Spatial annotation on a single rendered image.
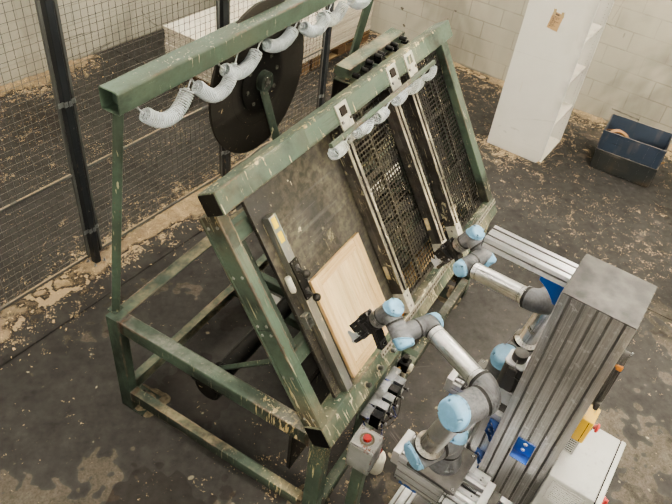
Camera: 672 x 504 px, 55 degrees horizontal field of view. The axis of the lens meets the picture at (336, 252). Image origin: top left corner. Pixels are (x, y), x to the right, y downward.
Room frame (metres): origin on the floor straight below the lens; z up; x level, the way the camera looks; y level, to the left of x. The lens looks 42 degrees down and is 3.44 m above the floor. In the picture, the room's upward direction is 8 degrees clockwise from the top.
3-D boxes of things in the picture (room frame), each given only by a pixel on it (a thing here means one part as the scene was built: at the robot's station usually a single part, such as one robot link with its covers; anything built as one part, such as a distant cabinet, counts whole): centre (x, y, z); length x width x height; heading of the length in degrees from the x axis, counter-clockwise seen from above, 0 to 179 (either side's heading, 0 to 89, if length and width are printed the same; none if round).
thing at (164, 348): (2.93, 0.06, 0.41); 2.20 x 1.38 x 0.83; 154
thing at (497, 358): (1.94, -0.81, 1.20); 0.13 x 0.12 x 0.14; 136
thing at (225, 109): (3.02, 0.49, 1.85); 0.80 x 0.06 x 0.80; 154
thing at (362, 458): (1.62, -0.25, 0.84); 0.12 x 0.12 x 0.18; 64
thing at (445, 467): (1.51, -0.56, 1.09); 0.15 x 0.15 x 0.10
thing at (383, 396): (2.05, -0.38, 0.69); 0.50 x 0.14 x 0.24; 154
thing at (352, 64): (3.70, -0.07, 1.38); 0.70 x 0.15 x 0.85; 154
